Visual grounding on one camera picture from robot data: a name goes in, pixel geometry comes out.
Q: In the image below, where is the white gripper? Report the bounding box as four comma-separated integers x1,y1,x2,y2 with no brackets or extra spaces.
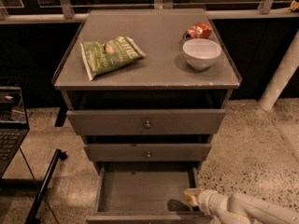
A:
183,188,232,224

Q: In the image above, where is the grey bottom drawer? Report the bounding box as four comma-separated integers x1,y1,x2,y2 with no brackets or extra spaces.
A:
86,161,211,224

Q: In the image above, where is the grey drawer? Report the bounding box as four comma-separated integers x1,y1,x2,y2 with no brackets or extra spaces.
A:
67,109,225,135
84,143,211,161
86,161,211,224

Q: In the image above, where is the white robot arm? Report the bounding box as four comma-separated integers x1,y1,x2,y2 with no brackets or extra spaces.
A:
184,188,299,224

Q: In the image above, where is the grey top drawer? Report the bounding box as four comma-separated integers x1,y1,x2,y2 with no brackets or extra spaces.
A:
67,109,225,135

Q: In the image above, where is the grey middle drawer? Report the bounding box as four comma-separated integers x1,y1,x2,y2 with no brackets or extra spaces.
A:
84,143,211,161

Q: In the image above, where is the grey drawer cabinet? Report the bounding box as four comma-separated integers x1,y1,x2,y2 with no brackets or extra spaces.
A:
51,7,243,185

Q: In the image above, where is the white bowl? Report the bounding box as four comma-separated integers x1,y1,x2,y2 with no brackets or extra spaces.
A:
182,38,221,70

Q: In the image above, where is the black stand leg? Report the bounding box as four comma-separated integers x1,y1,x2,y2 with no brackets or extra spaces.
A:
24,149,67,224

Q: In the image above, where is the crushed red soda can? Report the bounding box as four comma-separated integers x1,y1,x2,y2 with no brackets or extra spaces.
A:
183,22,212,39

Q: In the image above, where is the white diagonal pipe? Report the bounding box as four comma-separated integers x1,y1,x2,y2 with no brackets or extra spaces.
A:
258,31,299,111

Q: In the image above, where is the green chip bag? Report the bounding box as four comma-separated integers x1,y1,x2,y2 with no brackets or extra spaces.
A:
80,35,146,81

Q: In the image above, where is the black laptop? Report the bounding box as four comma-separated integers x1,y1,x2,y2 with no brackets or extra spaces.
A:
0,77,29,177

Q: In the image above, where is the thin black cable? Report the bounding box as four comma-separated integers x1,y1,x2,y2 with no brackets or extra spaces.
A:
19,147,60,224

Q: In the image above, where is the metal railing frame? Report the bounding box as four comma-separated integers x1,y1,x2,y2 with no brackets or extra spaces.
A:
0,0,298,23

